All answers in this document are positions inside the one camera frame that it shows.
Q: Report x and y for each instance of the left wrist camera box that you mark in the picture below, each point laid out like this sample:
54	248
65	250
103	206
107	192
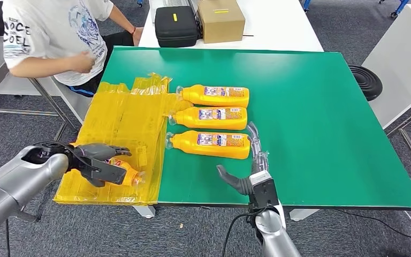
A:
106	174

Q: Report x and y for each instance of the yellow plastic wrapped cardboard sheet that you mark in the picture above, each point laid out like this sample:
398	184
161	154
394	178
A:
120	117

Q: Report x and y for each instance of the orange plastic detergent bottle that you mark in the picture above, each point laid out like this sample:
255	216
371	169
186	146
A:
191	143
191	119
132	175
195	95

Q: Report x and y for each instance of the white table foot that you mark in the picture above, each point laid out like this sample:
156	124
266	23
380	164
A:
303	214
145	211

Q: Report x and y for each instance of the green table mat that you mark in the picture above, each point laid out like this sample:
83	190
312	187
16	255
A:
297	124

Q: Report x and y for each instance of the white box seat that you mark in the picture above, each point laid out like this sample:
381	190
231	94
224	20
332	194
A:
74	106

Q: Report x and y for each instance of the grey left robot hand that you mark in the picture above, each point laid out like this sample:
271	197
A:
95	150

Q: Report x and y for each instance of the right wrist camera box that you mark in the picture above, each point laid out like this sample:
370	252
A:
265	191

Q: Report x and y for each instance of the brown cardboard box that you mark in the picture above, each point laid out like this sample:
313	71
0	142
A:
219	21

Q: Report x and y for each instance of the person's right forearm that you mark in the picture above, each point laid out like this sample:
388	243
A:
42	65

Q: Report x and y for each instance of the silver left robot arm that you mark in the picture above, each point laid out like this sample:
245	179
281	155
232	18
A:
14	184

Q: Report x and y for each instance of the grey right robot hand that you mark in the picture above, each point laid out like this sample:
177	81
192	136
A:
260	163

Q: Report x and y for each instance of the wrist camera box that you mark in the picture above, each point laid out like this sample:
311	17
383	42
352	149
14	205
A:
106	174
265	191

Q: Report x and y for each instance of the person's left forearm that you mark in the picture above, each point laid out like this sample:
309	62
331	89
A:
122	19

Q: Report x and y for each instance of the person's left hand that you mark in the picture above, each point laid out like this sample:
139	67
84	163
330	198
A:
138	37

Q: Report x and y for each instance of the black round stool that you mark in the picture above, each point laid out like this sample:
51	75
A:
367	81

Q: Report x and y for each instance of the person's right hand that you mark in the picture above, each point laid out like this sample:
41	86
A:
81	62

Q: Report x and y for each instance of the blue wheeled frame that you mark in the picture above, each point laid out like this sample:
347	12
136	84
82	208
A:
400	7

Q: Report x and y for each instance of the person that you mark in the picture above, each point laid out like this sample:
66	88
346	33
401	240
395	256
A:
49	35

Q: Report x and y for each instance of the white side table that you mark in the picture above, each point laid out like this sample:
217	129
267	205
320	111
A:
397	71

